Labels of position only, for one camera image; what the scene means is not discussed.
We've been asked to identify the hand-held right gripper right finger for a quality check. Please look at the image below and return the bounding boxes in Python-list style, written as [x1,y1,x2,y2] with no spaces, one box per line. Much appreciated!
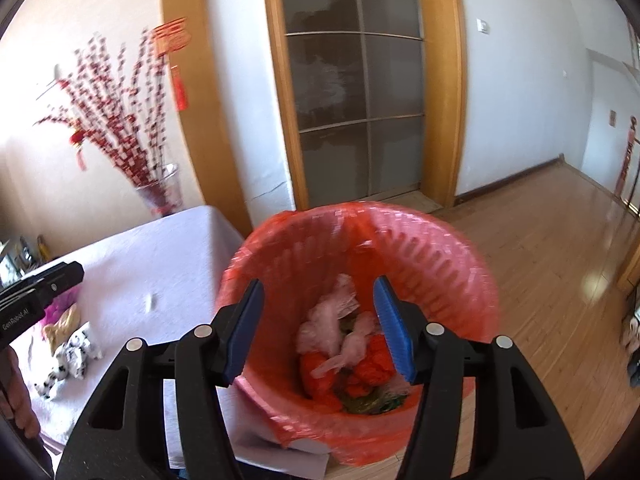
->
[372,275,587,480]

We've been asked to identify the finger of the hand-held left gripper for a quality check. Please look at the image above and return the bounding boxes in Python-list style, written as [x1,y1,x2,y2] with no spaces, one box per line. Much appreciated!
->
[0,261,85,307]

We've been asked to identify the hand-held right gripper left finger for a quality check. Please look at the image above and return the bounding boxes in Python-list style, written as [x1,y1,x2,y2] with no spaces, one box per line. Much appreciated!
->
[55,278,266,480]

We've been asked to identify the pink plastic bag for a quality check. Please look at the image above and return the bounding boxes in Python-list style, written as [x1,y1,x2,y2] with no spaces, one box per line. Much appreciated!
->
[44,292,77,322]

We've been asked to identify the clear plastic wrap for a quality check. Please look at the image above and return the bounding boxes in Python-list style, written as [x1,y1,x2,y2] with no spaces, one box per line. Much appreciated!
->
[297,273,382,379]

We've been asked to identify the green gold foil wrapper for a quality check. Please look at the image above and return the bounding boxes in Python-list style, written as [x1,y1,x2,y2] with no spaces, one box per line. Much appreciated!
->
[341,394,382,417]

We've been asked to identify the trash basket with red liner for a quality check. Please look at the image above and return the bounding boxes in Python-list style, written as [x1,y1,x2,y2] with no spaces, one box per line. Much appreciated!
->
[215,200,502,468]

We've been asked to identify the white plastic wastebasket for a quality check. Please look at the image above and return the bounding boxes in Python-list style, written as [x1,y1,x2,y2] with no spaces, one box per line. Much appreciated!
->
[216,201,501,467]

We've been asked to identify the person's left hand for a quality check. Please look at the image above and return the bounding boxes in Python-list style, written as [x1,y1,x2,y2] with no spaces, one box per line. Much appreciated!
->
[0,347,42,438]

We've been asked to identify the tan soft toy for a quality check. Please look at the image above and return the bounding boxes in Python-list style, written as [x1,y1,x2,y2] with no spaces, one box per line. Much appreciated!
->
[42,304,82,347]

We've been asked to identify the white black-spotted wrapper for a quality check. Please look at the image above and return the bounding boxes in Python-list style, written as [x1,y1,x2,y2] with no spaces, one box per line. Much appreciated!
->
[34,321,104,402]

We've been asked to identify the white tablecloth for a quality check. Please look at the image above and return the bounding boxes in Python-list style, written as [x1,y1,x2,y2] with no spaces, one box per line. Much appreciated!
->
[9,205,332,480]

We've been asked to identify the clear glass vase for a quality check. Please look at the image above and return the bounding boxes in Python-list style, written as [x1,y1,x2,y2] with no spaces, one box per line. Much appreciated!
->
[134,162,184,219]

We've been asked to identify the small red lantern ornament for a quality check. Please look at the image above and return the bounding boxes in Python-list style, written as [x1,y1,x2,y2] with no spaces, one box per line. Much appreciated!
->
[69,129,89,172]

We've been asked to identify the red berry branches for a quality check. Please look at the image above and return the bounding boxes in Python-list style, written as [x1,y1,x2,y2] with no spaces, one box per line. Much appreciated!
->
[34,29,174,192]

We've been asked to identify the wooden framed glass door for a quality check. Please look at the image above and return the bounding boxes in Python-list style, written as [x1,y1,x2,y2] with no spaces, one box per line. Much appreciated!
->
[261,0,468,212]

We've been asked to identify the red hanging knot ornament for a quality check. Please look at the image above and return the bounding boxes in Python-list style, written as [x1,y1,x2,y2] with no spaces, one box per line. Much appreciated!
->
[151,16,194,112]

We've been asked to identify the wooden wall trim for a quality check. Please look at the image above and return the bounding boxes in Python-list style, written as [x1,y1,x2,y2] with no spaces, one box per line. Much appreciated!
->
[159,0,252,237]

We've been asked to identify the wooden stair railing post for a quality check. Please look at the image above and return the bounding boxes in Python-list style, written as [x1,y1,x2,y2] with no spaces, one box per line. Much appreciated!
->
[614,115,640,202]

